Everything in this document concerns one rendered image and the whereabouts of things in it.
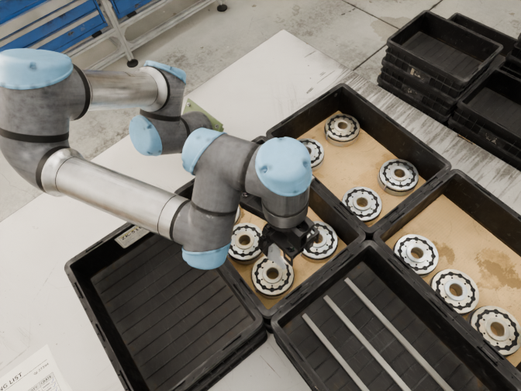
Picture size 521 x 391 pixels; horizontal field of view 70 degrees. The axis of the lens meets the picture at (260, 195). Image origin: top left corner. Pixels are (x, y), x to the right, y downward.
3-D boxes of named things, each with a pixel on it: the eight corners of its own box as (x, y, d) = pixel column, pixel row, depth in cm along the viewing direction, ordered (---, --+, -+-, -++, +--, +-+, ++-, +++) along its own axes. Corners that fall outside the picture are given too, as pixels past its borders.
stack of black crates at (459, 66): (367, 109, 206) (385, 39, 167) (401, 81, 214) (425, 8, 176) (429, 150, 189) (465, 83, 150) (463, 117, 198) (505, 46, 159)
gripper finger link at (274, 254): (277, 282, 77) (284, 261, 70) (259, 263, 80) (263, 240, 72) (288, 274, 79) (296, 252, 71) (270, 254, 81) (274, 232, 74)
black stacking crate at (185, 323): (86, 280, 97) (63, 265, 87) (181, 215, 105) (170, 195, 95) (160, 420, 80) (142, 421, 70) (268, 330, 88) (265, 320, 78)
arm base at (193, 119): (175, 139, 130) (153, 140, 122) (191, 102, 123) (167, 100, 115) (202, 165, 125) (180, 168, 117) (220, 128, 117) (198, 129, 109)
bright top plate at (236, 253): (217, 240, 95) (217, 238, 95) (248, 216, 98) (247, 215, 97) (241, 268, 91) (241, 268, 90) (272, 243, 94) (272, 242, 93)
